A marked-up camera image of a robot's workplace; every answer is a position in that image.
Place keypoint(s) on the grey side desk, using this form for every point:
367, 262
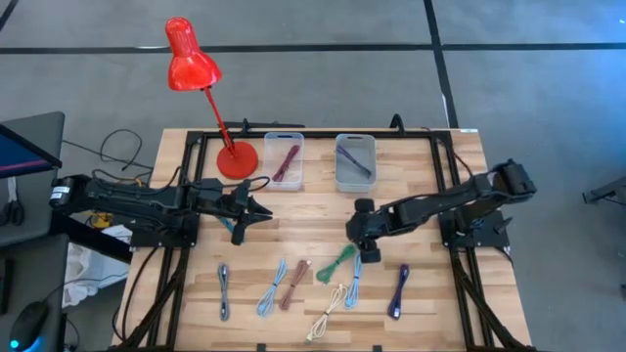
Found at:
49, 127

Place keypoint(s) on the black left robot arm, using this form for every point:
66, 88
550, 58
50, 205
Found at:
147, 200

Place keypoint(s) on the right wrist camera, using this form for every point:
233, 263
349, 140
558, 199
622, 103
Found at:
364, 205

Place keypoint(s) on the dark computer monitor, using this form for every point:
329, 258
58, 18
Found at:
19, 156

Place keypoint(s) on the dark desk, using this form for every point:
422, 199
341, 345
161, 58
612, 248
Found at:
29, 274

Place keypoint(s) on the black computer mouse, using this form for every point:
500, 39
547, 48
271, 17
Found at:
27, 325

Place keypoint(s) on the clear plastic bin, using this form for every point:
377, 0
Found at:
271, 166

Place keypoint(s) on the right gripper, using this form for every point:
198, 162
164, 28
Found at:
367, 226

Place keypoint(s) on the white plastic bag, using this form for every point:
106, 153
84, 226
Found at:
83, 274

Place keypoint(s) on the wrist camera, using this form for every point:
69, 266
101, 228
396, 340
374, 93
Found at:
364, 205
247, 188

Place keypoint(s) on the black scissors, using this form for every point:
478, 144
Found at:
12, 213

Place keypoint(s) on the black metal table frame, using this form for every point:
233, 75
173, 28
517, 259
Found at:
318, 134

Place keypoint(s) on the red desk lamp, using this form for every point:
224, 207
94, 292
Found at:
191, 63

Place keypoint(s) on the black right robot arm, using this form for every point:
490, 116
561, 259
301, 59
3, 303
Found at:
440, 203

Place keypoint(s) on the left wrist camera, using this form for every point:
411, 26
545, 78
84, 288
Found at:
247, 188

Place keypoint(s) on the grey plastic bin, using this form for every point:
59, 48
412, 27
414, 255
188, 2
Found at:
349, 178

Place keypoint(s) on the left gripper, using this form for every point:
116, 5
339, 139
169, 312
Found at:
238, 210

